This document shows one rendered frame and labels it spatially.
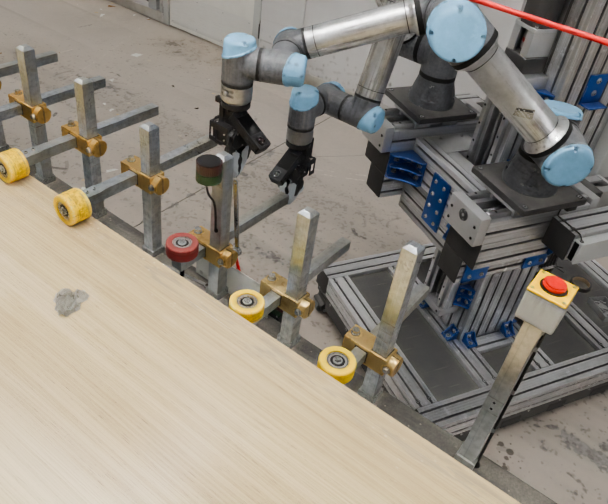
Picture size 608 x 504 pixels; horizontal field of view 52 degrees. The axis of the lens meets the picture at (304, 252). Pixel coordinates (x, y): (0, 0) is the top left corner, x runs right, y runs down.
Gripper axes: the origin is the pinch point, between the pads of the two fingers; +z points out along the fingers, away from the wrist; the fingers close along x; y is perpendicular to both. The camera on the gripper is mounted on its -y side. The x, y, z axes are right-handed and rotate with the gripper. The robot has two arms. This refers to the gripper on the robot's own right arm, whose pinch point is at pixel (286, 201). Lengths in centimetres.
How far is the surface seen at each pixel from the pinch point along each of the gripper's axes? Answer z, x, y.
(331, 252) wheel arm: -3.1, -25.4, -13.3
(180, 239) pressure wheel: -8.6, 0.7, -42.5
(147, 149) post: -22.3, 20.0, -35.1
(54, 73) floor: 83, 266, 101
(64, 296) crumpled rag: -8, 4, -74
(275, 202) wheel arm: -3.5, -1.0, -6.9
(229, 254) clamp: -4.3, -8.2, -34.3
